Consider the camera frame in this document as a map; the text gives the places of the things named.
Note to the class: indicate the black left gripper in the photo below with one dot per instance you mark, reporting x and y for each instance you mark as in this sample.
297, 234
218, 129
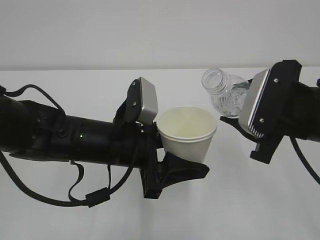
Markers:
135, 146

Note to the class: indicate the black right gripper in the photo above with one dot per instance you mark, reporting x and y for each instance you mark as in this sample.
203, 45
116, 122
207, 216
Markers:
299, 118

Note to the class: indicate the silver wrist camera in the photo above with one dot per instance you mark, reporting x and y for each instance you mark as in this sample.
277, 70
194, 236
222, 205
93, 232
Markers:
140, 105
266, 97

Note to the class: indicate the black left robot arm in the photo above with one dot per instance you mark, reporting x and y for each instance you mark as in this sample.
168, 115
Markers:
37, 132

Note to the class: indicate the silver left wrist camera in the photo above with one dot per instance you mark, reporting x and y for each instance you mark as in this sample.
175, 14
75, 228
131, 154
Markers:
140, 105

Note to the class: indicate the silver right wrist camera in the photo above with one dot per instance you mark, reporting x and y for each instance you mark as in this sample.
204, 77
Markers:
266, 97

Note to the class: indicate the white paper cup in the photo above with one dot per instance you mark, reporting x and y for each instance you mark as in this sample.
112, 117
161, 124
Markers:
187, 132

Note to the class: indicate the clear plastic water bottle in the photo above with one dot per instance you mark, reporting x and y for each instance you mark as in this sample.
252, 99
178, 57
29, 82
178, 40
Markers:
227, 92

